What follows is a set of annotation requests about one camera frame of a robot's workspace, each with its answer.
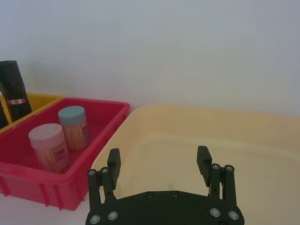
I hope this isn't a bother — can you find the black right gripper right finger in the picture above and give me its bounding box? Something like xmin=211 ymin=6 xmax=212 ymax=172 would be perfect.
xmin=196 ymin=145 xmax=237 ymax=209

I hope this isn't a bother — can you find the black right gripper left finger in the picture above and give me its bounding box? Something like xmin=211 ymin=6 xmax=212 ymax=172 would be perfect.
xmin=87 ymin=148 xmax=122 ymax=212

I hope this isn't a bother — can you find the red plastic bin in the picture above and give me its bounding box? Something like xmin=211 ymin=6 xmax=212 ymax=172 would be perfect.
xmin=0 ymin=97 xmax=131 ymax=211

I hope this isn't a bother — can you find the cream plastic basin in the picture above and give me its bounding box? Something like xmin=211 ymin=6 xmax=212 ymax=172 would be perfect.
xmin=90 ymin=104 xmax=300 ymax=225

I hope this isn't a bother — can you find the toothpick jar with blue lid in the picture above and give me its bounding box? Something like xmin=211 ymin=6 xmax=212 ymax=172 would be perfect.
xmin=58 ymin=105 xmax=91 ymax=151

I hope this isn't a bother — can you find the toothpick jar with pink lid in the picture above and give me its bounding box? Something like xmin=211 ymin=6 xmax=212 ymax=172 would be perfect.
xmin=28 ymin=123 xmax=70 ymax=174

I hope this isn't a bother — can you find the yellow plastic bin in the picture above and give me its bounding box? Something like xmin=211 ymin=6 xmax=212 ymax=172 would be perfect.
xmin=0 ymin=92 xmax=64 ymax=135

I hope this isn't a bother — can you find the black roll with yellow band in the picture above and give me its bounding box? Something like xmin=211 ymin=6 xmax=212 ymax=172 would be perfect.
xmin=0 ymin=81 xmax=10 ymax=130

